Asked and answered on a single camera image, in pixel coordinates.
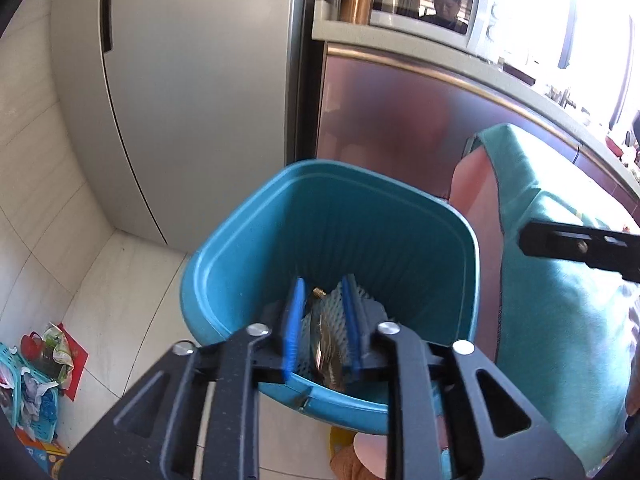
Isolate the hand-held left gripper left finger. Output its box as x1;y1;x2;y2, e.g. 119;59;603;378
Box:
59;277;307;480

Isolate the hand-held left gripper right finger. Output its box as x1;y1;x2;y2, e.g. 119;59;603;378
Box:
342;274;586;480

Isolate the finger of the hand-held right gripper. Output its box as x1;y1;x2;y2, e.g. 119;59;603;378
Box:
518;220;640;283

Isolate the blue plastic trash bin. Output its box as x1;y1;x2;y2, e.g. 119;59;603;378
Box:
181;160;481;435

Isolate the shiny foil wrapper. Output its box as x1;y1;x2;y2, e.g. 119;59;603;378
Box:
309;320;351;392

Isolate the teal patterned tablecloth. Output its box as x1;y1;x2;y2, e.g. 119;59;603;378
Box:
450;122;640;476

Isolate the yellow floor item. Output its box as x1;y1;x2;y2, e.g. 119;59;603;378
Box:
327;427;358;461

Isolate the person's pink knit clothing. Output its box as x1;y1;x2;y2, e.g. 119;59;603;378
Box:
332;432;451;480

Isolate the red bag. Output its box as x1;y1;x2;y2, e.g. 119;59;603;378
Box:
20;322;90;402

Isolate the kitchen counter cabinet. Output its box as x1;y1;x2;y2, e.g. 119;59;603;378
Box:
312;10;640;221

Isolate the teal plastic basket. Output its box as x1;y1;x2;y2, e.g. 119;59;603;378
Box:
0;342;61;441

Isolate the white microwave oven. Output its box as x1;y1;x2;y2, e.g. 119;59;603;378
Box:
369;0;506;52

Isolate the silver refrigerator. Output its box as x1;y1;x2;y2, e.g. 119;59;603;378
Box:
50;0;321;253

